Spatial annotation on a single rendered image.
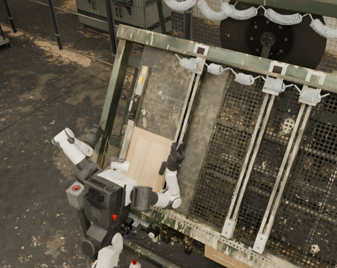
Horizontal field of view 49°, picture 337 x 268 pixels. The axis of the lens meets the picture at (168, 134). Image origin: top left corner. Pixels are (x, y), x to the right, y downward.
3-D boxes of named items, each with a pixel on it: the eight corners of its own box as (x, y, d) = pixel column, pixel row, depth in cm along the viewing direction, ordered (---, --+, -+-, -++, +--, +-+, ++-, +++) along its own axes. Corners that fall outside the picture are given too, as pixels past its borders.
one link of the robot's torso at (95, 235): (93, 260, 231) (97, 237, 225) (78, 251, 236) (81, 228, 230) (120, 240, 254) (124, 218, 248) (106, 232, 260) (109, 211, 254)
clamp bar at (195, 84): (158, 201, 279) (141, 208, 258) (201, 45, 257) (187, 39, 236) (169, 206, 275) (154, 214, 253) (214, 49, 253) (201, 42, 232)
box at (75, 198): (70, 205, 295) (65, 190, 284) (80, 195, 303) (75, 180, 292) (81, 211, 290) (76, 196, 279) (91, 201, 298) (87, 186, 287)
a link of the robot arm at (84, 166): (70, 167, 245) (83, 183, 247) (73, 167, 237) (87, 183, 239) (83, 156, 250) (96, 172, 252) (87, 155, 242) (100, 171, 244)
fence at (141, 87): (115, 182, 296) (112, 183, 293) (145, 66, 279) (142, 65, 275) (120, 184, 294) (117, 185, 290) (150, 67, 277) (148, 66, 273)
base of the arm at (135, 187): (154, 212, 228) (144, 211, 218) (137, 211, 234) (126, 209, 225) (157, 188, 231) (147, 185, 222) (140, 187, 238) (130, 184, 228)
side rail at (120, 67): (96, 170, 312) (88, 172, 302) (127, 40, 292) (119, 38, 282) (101, 172, 309) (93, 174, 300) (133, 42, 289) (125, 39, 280)
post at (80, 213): (90, 257, 343) (75, 204, 296) (94, 252, 347) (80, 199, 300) (95, 260, 341) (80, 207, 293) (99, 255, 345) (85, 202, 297)
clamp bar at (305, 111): (252, 244, 247) (242, 257, 226) (310, 72, 226) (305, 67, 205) (266, 251, 243) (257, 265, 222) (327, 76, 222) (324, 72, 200)
